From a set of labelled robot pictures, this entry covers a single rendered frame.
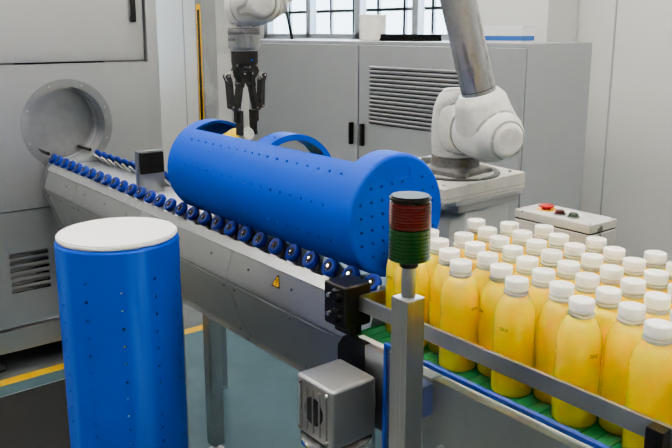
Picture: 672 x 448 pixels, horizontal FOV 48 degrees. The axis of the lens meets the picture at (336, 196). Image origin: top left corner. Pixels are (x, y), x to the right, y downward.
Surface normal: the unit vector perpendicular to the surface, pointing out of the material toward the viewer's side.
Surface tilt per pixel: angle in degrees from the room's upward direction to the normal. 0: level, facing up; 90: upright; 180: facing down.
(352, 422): 90
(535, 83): 90
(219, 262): 71
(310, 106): 90
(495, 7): 90
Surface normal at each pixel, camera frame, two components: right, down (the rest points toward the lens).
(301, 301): -0.74, -0.20
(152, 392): 0.64, 0.16
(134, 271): 0.47, 0.19
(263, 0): 0.18, 0.26
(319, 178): -0.65, -0.44
